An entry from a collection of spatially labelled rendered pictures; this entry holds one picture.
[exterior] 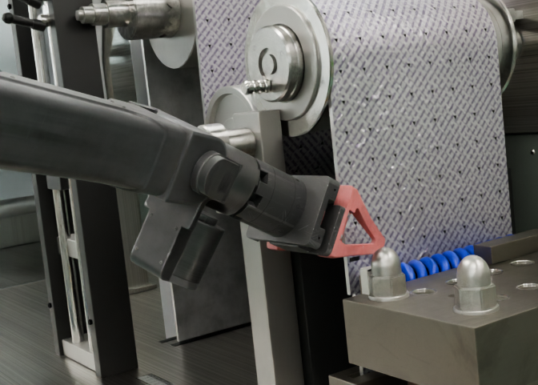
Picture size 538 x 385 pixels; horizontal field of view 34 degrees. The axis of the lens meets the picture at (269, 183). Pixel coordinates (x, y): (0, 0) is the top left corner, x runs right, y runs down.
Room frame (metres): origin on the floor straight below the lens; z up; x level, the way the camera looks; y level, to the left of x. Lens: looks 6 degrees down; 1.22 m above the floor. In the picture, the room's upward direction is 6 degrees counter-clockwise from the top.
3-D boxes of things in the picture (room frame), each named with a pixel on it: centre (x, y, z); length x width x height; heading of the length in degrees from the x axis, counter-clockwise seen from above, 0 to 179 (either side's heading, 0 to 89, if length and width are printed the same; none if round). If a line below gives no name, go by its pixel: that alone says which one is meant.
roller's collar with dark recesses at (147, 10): (1.08, 0.13, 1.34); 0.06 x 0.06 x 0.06; 33
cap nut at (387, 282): (0.77, -0.10, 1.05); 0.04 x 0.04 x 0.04
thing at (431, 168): (0.89, -0.16, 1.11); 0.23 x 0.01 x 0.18; 123
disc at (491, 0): (1.02, -0.24, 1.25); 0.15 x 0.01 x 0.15; 33
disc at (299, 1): (0.88, -0.03, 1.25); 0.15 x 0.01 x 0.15; 33
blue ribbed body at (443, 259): (0.88, -0.18, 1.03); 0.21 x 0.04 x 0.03; 123
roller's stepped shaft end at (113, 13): (1.04, 0.18, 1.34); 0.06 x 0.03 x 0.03; 123
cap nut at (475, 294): (0.69, -0.16, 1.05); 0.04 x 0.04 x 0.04
